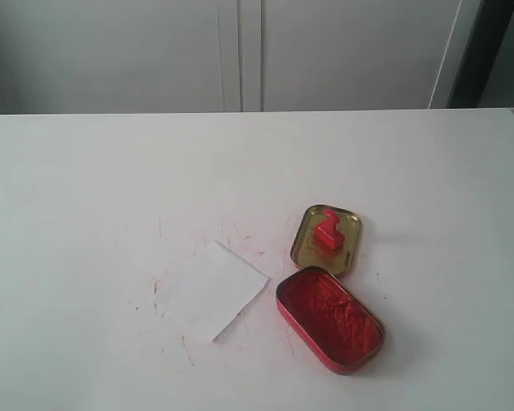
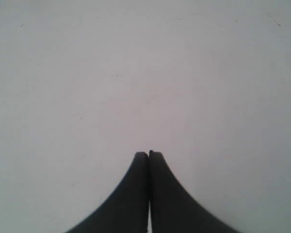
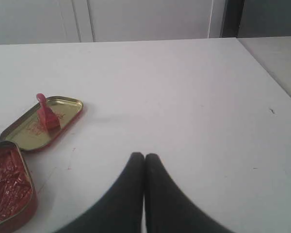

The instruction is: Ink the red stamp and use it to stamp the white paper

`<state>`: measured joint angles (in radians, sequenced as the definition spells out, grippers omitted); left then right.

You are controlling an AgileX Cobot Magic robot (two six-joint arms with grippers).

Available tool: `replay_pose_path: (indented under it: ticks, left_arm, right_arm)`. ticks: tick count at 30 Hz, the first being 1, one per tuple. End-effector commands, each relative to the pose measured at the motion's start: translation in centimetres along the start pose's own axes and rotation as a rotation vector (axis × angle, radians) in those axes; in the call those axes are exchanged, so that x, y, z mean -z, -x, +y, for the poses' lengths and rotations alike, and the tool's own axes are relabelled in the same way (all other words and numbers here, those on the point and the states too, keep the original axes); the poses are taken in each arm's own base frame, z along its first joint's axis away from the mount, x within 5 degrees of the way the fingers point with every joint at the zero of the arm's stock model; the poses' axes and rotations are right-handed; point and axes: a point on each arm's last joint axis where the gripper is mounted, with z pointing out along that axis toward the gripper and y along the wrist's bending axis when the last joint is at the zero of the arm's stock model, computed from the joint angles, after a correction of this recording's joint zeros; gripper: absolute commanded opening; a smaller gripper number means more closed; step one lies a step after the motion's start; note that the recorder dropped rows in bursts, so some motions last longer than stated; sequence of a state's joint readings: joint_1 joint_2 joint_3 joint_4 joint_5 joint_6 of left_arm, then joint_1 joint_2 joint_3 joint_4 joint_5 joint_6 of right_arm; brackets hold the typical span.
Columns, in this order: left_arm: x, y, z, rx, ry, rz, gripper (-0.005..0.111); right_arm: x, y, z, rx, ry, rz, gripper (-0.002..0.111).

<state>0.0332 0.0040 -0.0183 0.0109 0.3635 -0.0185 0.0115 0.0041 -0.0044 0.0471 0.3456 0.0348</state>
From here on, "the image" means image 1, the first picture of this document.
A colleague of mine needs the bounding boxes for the red stamp block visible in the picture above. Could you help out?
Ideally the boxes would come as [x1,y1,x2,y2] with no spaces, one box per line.
[314,209,345,251]

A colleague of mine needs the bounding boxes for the red ink pad tin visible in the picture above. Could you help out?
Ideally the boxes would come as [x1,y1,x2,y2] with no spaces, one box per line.
[276,266,386,375]

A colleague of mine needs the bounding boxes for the white cabinet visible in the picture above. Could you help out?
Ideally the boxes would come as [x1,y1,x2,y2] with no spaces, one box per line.
[0,1,480,114]

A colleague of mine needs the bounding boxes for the white paper sheet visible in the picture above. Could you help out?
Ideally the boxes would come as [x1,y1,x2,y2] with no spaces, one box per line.
[158,241,270,342]

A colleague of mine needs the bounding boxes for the dark vertical post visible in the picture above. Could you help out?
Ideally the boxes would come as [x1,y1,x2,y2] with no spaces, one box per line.
[447,0,514,109]

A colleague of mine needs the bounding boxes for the gold tin lid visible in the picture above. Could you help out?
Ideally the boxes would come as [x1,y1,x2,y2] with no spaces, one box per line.
[290,205,362,277]

